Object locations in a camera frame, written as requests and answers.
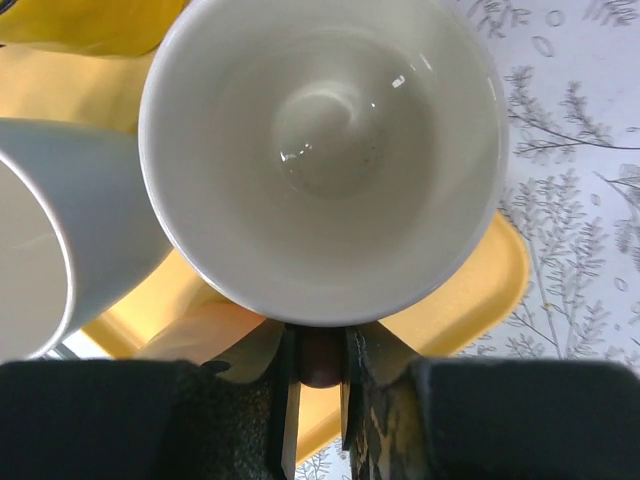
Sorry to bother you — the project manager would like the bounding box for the light blue mug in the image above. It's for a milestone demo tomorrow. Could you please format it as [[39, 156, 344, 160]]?
[[1, 118, 171, 361]]

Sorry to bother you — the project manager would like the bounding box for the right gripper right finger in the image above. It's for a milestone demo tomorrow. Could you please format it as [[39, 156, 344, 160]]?
[[341, 324, 639, 479]]

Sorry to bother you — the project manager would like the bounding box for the pink mug cream inside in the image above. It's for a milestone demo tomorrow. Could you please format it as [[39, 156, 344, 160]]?
[[137, 0, 511, 391]]

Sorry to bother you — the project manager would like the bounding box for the yellow glass mug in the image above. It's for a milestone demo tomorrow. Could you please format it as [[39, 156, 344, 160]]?
[[1, 0, 188, 57]]

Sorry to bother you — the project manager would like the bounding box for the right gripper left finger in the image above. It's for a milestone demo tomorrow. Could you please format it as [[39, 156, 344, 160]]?
[[1, 322, 300, 479]]

